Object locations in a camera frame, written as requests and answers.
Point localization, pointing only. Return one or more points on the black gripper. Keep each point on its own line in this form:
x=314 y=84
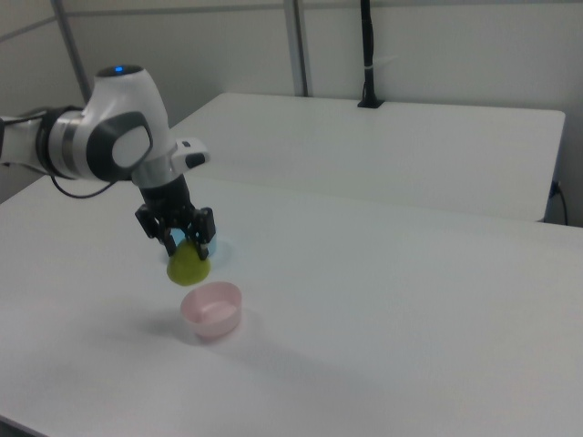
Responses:
x=166 y=198

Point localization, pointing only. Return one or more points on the black camera stand pole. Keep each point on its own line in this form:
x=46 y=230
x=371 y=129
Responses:
x=368 y=45

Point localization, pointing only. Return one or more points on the green yellow pear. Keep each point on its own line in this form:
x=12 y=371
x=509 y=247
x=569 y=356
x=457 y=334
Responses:
x=189 y=271

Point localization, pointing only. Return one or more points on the pink plastic bowl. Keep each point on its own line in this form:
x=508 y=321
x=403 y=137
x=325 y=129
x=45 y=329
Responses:
x=214 y=318

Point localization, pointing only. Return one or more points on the blue plastic bowl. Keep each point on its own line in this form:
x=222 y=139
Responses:
x=212 y=248

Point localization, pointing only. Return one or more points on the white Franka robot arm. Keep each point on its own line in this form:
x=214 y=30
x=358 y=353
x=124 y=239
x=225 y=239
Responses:
x=123 y=100

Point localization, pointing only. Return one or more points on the grey metal partition post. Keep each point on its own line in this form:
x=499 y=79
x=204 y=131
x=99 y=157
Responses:
x=298 y=45
x=73 y=50

